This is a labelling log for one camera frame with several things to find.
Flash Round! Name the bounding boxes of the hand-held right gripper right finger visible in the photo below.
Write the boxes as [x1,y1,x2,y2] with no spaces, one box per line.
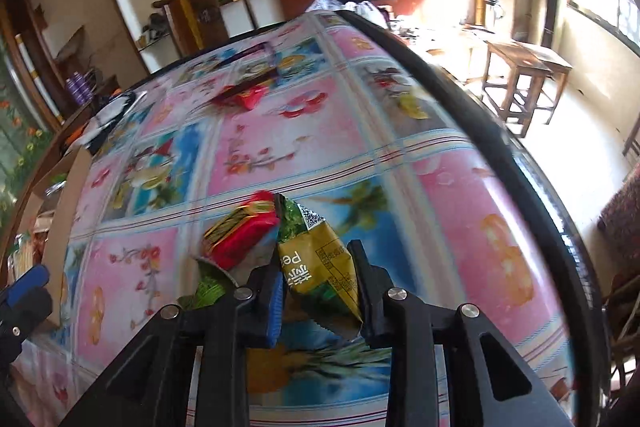
[347,239,576,427]

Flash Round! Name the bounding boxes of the dark green snack packet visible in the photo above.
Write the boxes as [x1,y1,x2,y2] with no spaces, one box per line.
[177,257,241,310]

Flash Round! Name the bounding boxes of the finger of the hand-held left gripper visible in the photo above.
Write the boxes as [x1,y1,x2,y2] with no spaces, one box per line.
[0,264,51,308]
[0,288,53,365]

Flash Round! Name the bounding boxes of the green yellow snack packet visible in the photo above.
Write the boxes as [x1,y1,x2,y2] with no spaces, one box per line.
[276,193,363,340]

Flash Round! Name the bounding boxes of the small red snack packet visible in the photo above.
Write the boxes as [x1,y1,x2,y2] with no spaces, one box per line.
[222,86,266,110]

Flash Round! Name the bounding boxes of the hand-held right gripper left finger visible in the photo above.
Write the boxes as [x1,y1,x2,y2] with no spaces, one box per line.
[60,267,286,427]

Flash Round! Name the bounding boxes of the red patterned cushion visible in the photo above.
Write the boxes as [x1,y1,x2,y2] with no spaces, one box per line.
[597,179,640,263]

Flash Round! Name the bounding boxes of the black white patterned cloth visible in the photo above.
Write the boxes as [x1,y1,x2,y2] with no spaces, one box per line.
[62,89,146,152]

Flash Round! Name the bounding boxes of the dark wooden chair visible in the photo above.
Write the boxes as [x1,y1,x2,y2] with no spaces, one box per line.
[152,0,251,52]

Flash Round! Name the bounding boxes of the white plastic bag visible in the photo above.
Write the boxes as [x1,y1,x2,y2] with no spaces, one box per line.
[305,0,388,28]

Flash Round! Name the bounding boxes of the purple frame eyeglasses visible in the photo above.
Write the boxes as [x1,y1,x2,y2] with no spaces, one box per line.
[210,47,278,105]

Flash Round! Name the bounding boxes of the metal kettle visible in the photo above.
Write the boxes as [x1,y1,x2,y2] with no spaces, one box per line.
[482,0,506,25]

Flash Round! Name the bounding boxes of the dark green bag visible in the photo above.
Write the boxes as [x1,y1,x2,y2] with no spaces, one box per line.
[142,14,171,42]

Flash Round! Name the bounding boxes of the brown cardboard box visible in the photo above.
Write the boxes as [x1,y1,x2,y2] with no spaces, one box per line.
[0,147,93,333]

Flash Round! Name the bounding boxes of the red yellow striped snack packet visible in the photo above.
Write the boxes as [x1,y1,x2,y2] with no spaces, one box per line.
[200,190,281,270]

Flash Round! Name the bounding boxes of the wooden stool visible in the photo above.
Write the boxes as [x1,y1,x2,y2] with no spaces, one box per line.
[482,39,573,138]

